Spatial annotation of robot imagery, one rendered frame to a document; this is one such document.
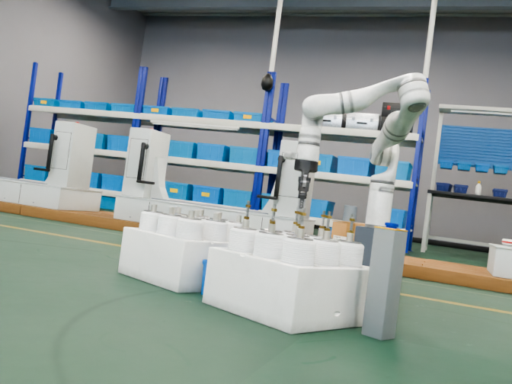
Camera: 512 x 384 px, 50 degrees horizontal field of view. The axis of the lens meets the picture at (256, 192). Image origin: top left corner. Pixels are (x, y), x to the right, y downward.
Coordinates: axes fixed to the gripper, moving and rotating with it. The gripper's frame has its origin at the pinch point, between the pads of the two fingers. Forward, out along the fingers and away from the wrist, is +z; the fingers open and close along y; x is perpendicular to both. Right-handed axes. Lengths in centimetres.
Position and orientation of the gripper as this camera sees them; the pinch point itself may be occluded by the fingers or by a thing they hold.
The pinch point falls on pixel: (301, 205)
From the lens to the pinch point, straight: 174.2
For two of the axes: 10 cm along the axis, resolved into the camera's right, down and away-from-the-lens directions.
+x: -9.9, -1.2, 0.6
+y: 0.6, 0.2, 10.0
